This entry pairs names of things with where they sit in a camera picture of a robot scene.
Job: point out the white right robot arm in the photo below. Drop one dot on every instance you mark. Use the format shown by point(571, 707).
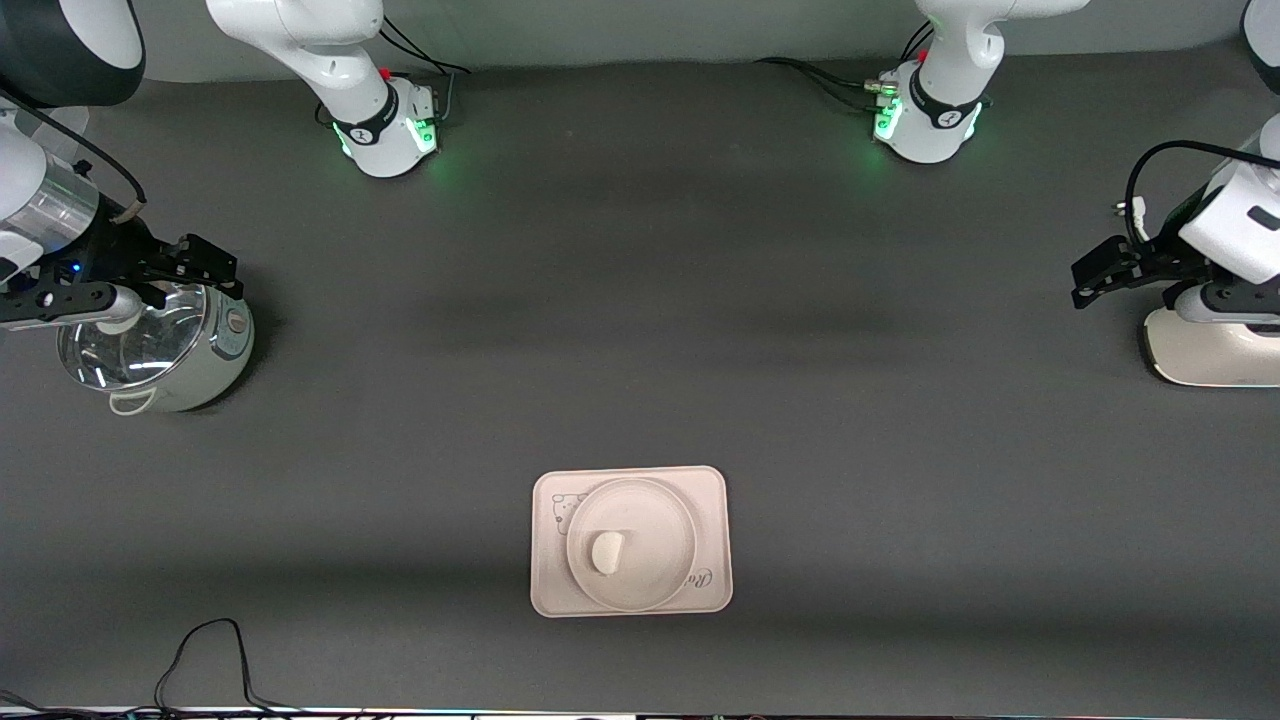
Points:
point(380, 140)

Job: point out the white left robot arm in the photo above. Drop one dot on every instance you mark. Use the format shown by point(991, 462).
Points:
point(935, 130)

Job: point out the glass pot lid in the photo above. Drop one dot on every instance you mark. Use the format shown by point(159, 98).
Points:
point(140, 360)

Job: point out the round cream plate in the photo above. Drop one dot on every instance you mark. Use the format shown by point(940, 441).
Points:
point(655, 520)

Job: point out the cream tray with rabbit print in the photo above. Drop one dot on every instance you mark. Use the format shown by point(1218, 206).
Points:
point(715, 500)

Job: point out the cream white toaster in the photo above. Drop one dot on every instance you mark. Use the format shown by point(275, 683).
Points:
point(1205, 350)

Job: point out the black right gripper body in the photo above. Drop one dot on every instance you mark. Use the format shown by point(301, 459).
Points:
point(112, 251)

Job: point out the white steamed bun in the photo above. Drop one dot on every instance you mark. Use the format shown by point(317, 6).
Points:
point(606, 553)

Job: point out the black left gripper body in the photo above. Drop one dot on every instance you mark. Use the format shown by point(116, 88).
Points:
point(1163, 247)

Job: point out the pale green electric pot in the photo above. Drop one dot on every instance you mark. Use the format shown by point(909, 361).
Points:
point(215, 350)

